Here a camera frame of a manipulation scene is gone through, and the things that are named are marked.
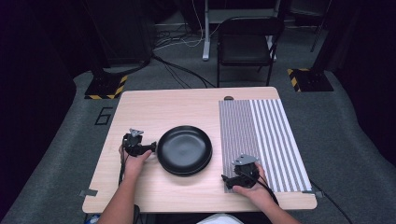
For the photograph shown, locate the grey tape piece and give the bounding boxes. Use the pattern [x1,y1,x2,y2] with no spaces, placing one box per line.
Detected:
[78,189,99,198]
[301,189,325,199]

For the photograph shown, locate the black plate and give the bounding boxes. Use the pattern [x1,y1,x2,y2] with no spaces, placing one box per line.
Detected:
[156,125,213,174]
[159,161,213,177]

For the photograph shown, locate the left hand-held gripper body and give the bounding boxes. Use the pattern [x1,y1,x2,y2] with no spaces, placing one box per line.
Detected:
[121,128,152,158]

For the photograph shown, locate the right hand-held gripper cable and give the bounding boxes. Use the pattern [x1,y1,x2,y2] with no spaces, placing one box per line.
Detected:
[256,178,280,207]

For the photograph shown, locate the white floor cables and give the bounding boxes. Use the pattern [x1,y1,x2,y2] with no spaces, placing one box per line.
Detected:
[153,0,219,50]

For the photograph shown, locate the black folding chair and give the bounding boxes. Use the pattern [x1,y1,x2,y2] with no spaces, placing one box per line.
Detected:
[216,16,285,88]

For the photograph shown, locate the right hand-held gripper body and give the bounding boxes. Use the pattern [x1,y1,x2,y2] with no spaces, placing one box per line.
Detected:
[232,153,261,189]

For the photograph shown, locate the left hand-held gripper cable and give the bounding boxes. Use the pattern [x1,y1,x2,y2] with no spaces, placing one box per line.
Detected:
[118,151,129,188]

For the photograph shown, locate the white metal desk leg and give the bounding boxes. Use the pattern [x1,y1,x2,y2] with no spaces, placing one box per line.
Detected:
[202,0,213,62]

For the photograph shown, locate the black stand base striped tape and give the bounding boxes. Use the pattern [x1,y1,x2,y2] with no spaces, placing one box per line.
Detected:
[286,67,334,93]
[84,68,129,101]

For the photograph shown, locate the person's left hand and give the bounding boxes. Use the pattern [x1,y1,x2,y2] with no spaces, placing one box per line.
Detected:
[119,146,153,180]

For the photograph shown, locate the person's right hand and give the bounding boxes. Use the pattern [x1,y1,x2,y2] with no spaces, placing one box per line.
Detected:
[233,162,276,208]

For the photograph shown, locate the hand-held gripper cable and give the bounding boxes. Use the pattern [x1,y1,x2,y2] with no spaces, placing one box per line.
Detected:
[256,178,280,207]
[118,151,129,188]

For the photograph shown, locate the grey white striped placemat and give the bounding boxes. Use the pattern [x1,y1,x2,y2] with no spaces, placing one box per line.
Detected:
[219,98,313,194]

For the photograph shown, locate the black floor cable bundle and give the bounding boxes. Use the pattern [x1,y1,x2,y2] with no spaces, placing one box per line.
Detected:
[151,54,218,90]

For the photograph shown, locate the person's white clothing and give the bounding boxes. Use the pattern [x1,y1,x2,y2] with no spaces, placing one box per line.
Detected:
[196,213,245,224]

